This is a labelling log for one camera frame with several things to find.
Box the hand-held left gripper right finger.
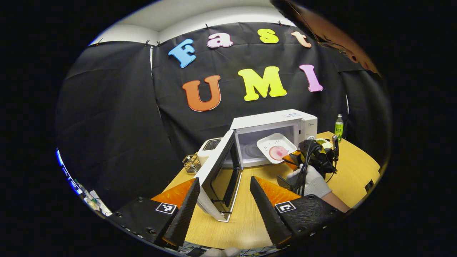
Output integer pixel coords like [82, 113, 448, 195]
[249, 176, 345, 248]

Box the white microwave oven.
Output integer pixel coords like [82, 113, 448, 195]
[195, 109, 318, 222]

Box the black cable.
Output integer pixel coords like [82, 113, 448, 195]
[296, 141, 338, 197]

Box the person's head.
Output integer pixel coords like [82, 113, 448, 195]
[271, 0, 380, 75]

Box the white toaster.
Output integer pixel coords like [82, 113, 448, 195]
[197, 137, 223, 166]

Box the green drink bottle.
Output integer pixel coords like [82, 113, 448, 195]
[335, 114, 344, 142]

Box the white square plate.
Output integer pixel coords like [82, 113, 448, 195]
[256, 133, 297, 165]

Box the wire mesh basket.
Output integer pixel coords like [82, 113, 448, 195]
[182, 153, 201, 175]

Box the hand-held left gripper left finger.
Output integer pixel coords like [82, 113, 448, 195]
[109, 177, 201, 249]

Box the pink round food slice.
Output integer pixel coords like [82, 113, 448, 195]
[268, 146, 288, 161]

